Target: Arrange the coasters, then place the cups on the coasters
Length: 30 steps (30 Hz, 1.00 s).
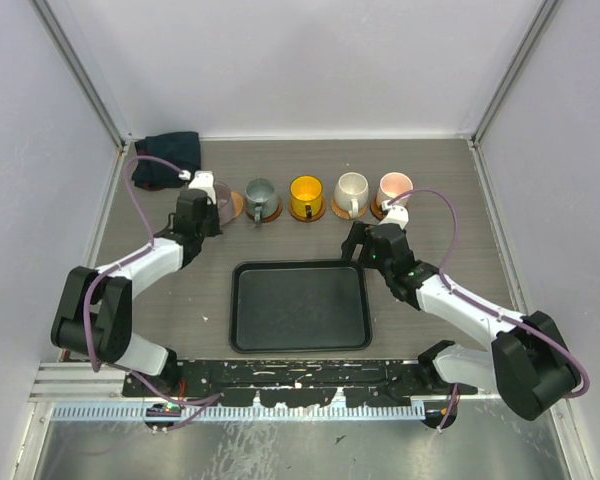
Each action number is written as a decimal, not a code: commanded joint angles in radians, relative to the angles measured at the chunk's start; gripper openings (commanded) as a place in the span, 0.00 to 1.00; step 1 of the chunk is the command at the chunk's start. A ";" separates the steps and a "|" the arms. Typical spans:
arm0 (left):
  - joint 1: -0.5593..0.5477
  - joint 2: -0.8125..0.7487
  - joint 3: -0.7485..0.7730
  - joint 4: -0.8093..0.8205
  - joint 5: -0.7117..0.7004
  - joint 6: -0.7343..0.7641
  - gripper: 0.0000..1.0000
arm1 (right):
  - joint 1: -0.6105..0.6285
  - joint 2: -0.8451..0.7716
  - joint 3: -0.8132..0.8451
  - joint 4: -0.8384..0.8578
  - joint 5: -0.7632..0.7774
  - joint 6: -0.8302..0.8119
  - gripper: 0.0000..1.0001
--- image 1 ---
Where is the lilac ceramic mug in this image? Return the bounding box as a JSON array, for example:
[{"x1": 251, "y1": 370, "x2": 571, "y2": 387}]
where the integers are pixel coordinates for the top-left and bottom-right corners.
[{"x1": 214, "y1": 181, "x2": 235, "y2": 225}]

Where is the brown wooden saucer coaster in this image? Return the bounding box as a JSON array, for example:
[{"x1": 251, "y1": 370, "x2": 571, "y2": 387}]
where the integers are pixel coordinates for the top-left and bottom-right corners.
[
  {"x1": 370, "y1": 197, "x2": 385, "y2": 221},
  {"x1": 245, "y1": 196, "x2": 284, "y2": 223},
  {"x1": 288, "y1": 204, "x2": 326, "y2": 223}
]

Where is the woven rattan coaster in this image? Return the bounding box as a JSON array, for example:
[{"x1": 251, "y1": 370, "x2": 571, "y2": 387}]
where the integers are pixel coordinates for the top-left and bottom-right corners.
[
  {"x1": 231, "y1": 191, "x2": 244, "y2": 219},
  {"x1": 330, "y1": 197, "x2": 368, "y2": 220}
]

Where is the cream ceramic mug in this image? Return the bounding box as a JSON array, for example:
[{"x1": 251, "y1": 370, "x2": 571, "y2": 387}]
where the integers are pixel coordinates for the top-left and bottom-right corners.
[{"x1": 333, "y1": 172, "x2": 369, "y2": 219}]

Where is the pink ceramic mug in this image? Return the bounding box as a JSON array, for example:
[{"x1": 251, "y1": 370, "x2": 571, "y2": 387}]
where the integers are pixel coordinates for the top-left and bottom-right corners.
[{"x1": 376, "y1": 172, "x2": 413, "y2": 206}]

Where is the grey ceramic mug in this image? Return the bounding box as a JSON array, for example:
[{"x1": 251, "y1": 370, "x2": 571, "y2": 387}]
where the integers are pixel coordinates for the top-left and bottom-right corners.
[{"x1": 245, "y1": 178, "x2": 279, "y2": 224}]

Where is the yellow ceramic mug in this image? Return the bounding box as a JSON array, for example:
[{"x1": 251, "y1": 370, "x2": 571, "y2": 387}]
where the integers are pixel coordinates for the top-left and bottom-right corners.
[{"x1": 289, "y1": 175, "x2": 325, "y2": 218}]

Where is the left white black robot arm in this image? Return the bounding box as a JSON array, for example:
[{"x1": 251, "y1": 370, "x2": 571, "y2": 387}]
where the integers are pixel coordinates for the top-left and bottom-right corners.
[{"x1": 50, "y1": 188, "x2": 221, "y2": 396}]

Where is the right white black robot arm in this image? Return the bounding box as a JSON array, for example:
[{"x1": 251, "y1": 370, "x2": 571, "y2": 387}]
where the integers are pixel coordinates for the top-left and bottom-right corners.
[{"x1": 341, "y1": 221, "x2": 589, "y2": 420}]

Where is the dark blue folded cloth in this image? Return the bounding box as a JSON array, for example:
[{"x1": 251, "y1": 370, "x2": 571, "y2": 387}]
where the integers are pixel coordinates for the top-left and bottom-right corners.
[{"x1": 131, "y1": 131, "x2": 202, "y2": 191}]

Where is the black serving tray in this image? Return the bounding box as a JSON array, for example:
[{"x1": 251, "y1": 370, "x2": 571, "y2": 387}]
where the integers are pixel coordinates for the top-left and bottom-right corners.
[{"x1": 229, "y1": 259, "x2": 372, "y2": 354}]

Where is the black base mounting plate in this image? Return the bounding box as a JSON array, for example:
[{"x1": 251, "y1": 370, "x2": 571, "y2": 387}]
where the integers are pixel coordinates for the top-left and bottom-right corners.
[{"x1": 122, "y1": 358, "x2": 480, "y2": 407}]

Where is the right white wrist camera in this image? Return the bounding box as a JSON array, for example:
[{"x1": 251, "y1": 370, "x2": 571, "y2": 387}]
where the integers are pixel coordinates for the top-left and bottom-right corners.
[{"x1": 379, "y1": 200, "x2": 409, "y2": 231}]

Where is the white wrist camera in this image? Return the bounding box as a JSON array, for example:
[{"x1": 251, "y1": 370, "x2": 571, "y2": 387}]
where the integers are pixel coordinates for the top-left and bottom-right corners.
[
  {"x1": 178, "y1": 170, "x2": 217, "y2": 205},
  {"x1": 379, "y1": 200, "x2": 409, "y2": 231}
]

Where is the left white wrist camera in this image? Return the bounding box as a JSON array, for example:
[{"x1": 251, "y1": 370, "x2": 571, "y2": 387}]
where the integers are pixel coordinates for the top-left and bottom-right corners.
[{"x1": 178, "y1": 170, "x2": 217, "y2": 205}]

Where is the aluminium frame rail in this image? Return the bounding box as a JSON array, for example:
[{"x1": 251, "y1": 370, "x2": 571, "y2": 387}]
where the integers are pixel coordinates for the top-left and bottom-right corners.
[{"x1": 28, "y1": 357, "x2": 574, "y2": 402}]

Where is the white slotted cable duct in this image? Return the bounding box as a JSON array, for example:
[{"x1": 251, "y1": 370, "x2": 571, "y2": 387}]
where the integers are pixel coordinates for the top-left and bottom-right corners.
[{"x1": 51, "y1": 401, "x2": 426, "y2": 422}]

